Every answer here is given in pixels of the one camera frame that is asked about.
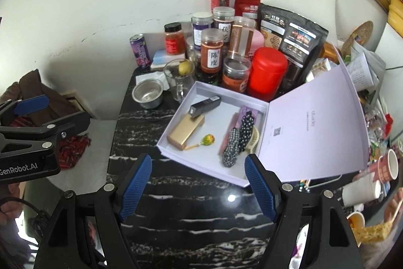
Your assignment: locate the gold rectangular box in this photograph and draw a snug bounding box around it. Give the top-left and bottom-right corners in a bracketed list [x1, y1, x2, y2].
[167, 113, 205, 150]

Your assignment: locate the cream hair claw clip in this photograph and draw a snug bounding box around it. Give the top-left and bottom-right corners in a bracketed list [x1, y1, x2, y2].
[245, 126, 260, 154]

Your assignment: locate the black barcode box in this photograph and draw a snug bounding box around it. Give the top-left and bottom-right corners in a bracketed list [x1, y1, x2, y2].
[188, 96, 221, 118]

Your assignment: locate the black polka dot scrunchie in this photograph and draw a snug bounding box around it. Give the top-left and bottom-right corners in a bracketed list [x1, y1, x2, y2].
[222, 124, 253, 168]

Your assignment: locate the purple small box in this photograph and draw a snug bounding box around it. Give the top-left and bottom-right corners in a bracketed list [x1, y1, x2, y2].
[235, 106, 259, 130]

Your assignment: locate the pink lip gloss stick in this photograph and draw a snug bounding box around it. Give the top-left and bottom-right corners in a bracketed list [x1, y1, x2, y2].
[218, 112, 239, 156]

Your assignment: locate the red plaid blanket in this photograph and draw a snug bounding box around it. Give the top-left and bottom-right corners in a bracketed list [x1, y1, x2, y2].
[9, 117, 91, 170]

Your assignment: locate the brown cloth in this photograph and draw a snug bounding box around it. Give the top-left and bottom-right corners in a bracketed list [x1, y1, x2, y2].
[1, 70, 78, 127]

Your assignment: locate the metal bowl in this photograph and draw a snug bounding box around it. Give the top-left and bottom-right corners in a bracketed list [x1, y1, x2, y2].
[132, 78, 164, 110]

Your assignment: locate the paper cup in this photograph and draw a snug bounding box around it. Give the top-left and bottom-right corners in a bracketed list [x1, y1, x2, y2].
[377, 149, 399, 184]

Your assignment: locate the white paper napkin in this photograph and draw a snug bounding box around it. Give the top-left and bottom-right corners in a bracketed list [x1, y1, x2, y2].
[136, 71, 169, 90]

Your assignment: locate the purple drink can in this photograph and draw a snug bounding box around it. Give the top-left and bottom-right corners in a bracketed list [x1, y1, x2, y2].
[129, 34, 152, 69]

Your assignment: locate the white open gift box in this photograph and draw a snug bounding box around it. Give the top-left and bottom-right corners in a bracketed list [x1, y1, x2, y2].
[157, 61, 370, 187]

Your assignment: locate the blue sponge box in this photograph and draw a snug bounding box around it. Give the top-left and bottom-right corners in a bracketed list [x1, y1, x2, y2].
[151, 50, 177, 69]

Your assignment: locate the lollipop candy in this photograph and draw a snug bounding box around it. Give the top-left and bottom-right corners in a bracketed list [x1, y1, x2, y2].
[184, 134, 215, 150]

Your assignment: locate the glass mug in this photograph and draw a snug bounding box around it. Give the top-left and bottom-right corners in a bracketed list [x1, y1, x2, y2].
[163, 59, 195, 103]

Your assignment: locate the yellow-green fruit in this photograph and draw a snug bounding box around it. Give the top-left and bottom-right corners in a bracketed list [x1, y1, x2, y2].
[178, 61, 194, 76]

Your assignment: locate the red jar black lid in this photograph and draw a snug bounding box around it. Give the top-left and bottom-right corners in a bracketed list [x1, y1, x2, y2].
[164, 22, 186, 55]

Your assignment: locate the orange peel labelled jar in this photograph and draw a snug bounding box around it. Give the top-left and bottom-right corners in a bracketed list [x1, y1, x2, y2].
[201, 28, 223, 74]

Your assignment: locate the purple label jar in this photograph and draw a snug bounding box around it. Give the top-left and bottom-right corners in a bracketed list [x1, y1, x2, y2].
[191, 12, 213, 50]

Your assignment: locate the short orange jar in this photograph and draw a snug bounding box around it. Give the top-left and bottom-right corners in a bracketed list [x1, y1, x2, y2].
[221, 54, 251, 94]

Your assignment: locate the red plastic canister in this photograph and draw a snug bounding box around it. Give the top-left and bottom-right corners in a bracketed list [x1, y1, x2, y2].
[247, 47, 288, 102]

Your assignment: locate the white label dark jar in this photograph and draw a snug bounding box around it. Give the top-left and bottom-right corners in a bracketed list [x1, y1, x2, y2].
[212, 6, 235, 44]

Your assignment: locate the brown label tall jar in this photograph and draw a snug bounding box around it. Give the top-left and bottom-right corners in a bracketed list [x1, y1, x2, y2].
[228, 16, 255, 57]

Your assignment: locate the black snack bag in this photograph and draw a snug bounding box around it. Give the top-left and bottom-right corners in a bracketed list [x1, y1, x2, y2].
[257, 3, 328, 94]

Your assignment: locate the red snack bag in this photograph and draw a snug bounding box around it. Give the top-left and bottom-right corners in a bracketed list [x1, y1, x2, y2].
[233, 0, 260, 20]

